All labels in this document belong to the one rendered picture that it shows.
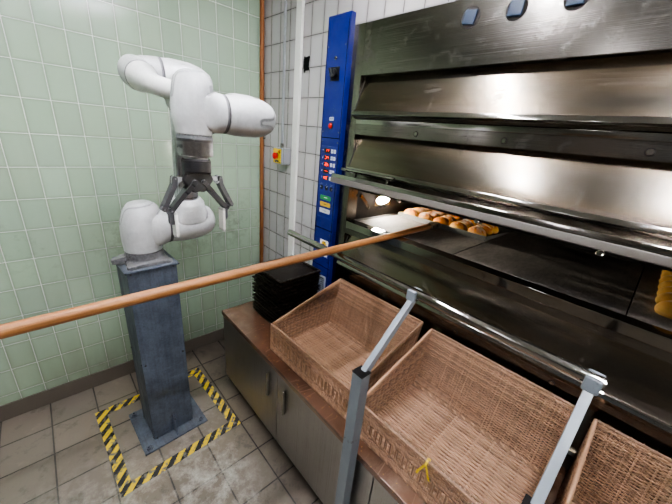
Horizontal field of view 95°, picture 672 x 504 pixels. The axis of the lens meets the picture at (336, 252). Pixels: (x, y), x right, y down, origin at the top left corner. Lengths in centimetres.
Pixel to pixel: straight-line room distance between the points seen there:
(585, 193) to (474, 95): 50
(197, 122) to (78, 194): 129
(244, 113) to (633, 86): 104
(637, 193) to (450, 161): 57
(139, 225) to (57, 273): 78
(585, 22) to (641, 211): 55
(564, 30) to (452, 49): 35
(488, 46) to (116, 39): 169
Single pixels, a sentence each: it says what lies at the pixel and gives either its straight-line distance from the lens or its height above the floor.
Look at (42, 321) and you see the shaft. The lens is 93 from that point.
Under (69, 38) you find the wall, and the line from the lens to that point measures 209.
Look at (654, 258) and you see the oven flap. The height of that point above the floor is 141.
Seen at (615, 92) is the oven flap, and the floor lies 180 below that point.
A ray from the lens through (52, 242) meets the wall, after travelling 216.
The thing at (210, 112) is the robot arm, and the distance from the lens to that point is 92.
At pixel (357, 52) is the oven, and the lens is 173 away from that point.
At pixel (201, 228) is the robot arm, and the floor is 114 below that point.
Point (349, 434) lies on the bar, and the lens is 118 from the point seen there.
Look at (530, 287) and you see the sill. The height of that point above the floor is 118.
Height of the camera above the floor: 162
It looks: 21 degrees down
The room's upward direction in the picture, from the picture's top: 5 degrees clockwise
